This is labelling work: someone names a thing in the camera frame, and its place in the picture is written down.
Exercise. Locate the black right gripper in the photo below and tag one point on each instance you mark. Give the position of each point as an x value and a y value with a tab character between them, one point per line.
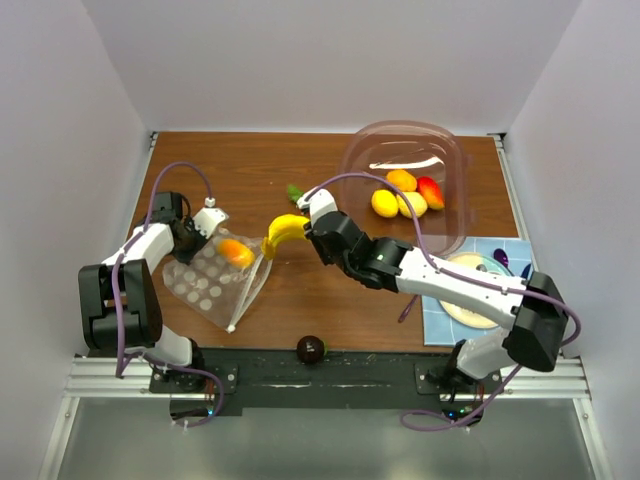
310	234

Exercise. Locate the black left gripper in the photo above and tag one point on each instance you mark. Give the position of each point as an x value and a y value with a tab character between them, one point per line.
201	241

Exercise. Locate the clear zip top bag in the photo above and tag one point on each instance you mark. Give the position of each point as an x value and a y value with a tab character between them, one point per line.
214	288

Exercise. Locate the yellow fake banana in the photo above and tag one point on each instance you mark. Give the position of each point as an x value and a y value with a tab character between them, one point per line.
283	228

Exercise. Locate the red fake mango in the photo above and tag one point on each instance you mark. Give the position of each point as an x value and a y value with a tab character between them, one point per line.
429	189

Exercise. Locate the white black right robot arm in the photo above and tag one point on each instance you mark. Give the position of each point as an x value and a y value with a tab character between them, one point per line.
529	314

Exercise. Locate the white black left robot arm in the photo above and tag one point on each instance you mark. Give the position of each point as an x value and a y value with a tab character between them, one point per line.
120	309

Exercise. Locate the orange yellow fake mango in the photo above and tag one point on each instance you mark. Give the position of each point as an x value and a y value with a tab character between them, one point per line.
235	253

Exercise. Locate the dark purple fake plum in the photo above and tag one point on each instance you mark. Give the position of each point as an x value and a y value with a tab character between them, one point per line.
310	350

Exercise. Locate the clear pink plastic bowl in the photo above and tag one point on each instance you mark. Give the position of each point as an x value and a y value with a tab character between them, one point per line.
425	162

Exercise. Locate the purple plastic fork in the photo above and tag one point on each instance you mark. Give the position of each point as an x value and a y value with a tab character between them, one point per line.
406	311

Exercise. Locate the blue tiled placemat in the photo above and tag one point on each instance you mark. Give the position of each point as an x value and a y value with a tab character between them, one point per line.
449	319

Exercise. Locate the pale yellow plate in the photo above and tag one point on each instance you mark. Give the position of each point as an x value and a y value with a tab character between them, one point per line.
470	305

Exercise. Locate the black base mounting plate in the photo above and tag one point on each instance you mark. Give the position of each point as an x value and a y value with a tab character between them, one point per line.
277	379

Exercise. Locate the purple plastic spoon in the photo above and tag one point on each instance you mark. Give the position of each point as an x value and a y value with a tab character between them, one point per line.
501	256

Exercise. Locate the blue plastic knife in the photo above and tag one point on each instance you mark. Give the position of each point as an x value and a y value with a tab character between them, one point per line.
525	270

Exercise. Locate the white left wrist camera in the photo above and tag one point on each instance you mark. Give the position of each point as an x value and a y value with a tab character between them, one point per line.
209	218

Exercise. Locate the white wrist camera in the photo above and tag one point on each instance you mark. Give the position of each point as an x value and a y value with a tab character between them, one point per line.
209	218
321	203

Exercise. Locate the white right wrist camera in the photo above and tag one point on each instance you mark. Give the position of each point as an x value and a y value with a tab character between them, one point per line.
321	203

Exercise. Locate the aluminium frame rail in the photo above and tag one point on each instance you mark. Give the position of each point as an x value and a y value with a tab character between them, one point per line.
94	377

